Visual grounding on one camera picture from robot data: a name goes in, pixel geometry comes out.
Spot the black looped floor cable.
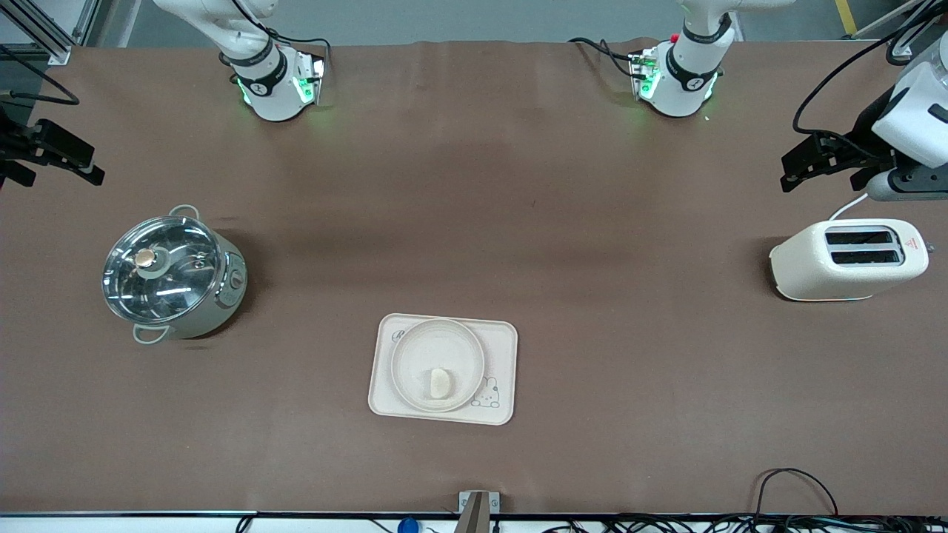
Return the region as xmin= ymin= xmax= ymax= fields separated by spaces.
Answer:
xmin=754 ymin=467 xmax=840 ymax=520

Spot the black right arm base cable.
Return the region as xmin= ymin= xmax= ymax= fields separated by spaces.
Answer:
xmin=222 ymin=0 xmax=333 ymax=84

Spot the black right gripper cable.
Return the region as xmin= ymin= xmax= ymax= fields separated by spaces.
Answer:
xmin=0 ymin=43 xmax=81 ymax=107

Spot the glass pot lid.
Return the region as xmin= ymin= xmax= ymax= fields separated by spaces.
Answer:
xmin=101 ymin=215 xmax=224 ymax=325

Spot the black cable bundle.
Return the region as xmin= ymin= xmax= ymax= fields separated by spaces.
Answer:
xmin=518 ymin=514 xmax=948 ymax=533

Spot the black arm base cable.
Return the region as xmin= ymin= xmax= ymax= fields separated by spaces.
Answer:
xmin=568 ymin=36 xmax=640 ymax=79
xmin=222 ymin=0 xmax=333 ymax=84

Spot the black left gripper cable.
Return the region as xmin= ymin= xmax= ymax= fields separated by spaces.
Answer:
xmin=792 ymin=0 xmax=948 ymax=138

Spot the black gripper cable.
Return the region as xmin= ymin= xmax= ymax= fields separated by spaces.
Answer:
xmin=0 ymin=43 xmax=81 ymax=107
xmin=792 ymin=0 xmax=948 ymax=138

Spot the cream round plate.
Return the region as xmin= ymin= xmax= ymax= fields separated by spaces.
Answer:
xmin=390 ymin=318 xmax=487 ymax=414

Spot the grey metal camera bracket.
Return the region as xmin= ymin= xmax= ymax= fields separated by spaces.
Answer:
xmin=458 ymin=490 xmax=501 ymax=533

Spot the cream rabbit print tray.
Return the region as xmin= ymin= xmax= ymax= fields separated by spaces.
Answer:
xmin=367 ymin=312 xmax=519 ymax=427

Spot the white toaster power cable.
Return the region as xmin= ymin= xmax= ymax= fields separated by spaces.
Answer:
xmin=828 ymin=193 xmax=869 ymax=222

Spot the steel pot with glass lid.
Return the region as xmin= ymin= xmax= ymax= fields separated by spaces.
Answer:
xmin=104 ymin=204 xmax=248 ymax=346

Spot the cream two-slot toaster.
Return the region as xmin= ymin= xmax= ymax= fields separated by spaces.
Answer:
xmin=768 ymin=218 xmax=930 ymax=303

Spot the brown table cover mat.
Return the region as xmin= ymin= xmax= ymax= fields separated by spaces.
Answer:
xmin=0 ymin=38 xmax=948 ymax=517

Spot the aluminium frame profile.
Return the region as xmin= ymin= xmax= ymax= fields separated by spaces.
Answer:
xmin=0 ymin=0 xmax=102 ymax=67
xmin=852 ymin=0 xmax=948 ymax=66

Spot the black left arm base cable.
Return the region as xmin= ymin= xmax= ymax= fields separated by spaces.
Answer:
xmin=568 ymin=36 xmax=640 ymax=79

